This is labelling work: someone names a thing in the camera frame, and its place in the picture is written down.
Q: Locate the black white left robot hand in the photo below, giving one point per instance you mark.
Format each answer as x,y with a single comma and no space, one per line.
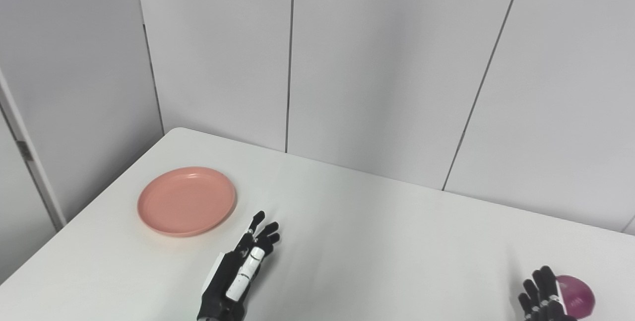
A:
233,281

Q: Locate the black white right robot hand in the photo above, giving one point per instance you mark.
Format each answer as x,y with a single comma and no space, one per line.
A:
545,301

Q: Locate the purple red onion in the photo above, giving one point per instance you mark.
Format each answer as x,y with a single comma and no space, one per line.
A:
579,298

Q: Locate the pink round plate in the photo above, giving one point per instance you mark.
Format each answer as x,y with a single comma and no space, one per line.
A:
186,202

